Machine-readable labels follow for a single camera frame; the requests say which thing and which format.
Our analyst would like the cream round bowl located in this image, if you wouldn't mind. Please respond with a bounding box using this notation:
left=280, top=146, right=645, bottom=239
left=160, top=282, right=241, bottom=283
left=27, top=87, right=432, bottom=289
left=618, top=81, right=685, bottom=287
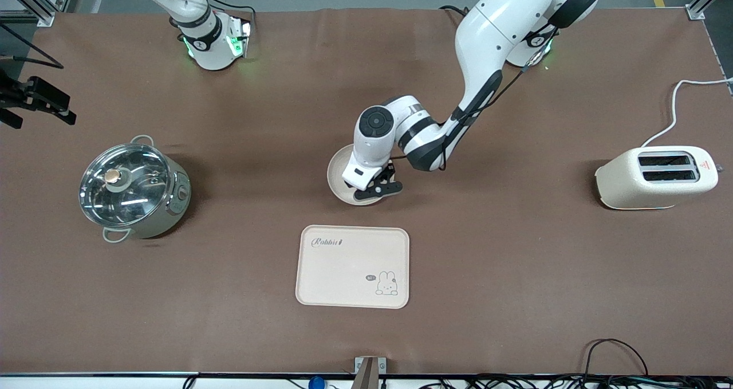
left=327, top=144, right=391, bottom=207

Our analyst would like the brown table mat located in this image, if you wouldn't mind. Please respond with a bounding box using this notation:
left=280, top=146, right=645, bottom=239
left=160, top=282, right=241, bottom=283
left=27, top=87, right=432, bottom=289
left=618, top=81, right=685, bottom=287
left=0, top=6, right=733, bottom=376

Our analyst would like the beige rabbit print tray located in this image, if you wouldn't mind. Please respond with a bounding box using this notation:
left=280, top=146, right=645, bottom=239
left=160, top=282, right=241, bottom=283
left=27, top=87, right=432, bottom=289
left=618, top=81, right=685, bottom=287
left=295, top=225, right=411, bottom=310

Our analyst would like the glass pot lid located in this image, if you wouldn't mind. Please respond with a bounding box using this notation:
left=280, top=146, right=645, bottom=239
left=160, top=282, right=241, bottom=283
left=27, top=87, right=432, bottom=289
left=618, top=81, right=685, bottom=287
left=79, top=144, right=172, bottom=227

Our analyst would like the pale green electric pot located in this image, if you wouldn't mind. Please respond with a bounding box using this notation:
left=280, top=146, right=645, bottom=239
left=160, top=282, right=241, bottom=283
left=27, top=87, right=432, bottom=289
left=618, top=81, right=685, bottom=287
left=79, top=135, right=191, bottom=243

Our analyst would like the cream two-slot toaster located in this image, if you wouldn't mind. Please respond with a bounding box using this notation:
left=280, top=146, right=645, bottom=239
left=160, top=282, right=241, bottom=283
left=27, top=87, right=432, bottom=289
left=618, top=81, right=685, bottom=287
left=594, top=146, right=725, bottom=210

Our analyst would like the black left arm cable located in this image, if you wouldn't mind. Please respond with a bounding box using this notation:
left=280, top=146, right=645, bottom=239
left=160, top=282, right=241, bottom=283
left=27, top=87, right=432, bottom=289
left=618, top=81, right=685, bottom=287
left=444, top=25, right=559, bottom=172

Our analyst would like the grey metal bracket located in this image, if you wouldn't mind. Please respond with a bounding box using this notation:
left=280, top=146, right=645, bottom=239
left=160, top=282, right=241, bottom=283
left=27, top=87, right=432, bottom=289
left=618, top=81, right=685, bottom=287
left=354, top=356, right=387, bottom=389

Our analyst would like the black cable bundle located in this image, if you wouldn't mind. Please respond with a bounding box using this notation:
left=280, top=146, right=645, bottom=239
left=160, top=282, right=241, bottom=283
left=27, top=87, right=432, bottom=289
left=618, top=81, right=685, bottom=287
left=418, top=374, right=733, bottom=389

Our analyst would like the black looped cable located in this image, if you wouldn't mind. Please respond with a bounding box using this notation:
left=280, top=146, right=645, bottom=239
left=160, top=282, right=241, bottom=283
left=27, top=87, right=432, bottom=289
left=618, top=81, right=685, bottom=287
left=583, top=339, right=649, bottom=381

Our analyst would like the white toaster power cable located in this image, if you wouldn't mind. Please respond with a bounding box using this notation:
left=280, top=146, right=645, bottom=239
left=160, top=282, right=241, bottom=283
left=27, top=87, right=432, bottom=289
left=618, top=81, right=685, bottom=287
left=640, top=77, right=733, bottom=148

